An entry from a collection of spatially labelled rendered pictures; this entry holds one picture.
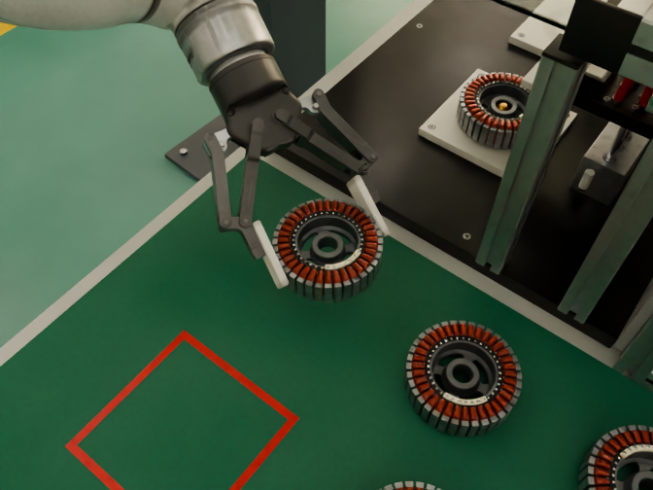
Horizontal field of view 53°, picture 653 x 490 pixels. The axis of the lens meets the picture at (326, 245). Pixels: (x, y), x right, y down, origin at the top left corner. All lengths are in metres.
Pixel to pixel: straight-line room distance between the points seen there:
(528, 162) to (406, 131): 0.28
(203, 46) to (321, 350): 0.33
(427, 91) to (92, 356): 0.55
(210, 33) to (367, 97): 0.30
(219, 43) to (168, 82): 1.53
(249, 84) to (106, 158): 1.36
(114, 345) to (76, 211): 1.18
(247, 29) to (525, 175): 0.30
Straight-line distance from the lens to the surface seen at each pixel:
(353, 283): 0.64
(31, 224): 1.91
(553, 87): 0.57
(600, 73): 0.77
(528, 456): 0.68
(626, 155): 0.83
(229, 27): 0.68
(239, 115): 0.68
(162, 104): 2.12
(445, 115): 0.88
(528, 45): 1.03
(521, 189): 0.64
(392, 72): 0.96
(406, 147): 0.85
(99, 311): 0.76
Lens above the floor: 1.37
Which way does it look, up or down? 54 degrees down
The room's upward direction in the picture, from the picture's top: straight up
